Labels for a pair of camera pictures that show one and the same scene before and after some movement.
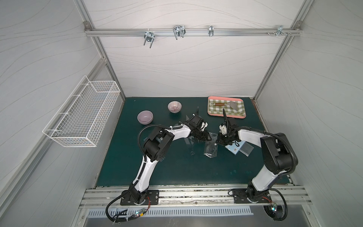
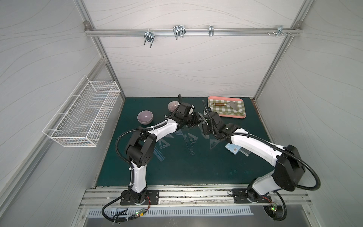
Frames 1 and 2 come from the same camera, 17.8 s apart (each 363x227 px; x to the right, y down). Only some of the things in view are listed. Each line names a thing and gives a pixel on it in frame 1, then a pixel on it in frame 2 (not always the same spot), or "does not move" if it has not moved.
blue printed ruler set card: [236, 146] does not move
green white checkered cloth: [218, 109] does not move
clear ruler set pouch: [246, 148] does not move
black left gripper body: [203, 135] -> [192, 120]
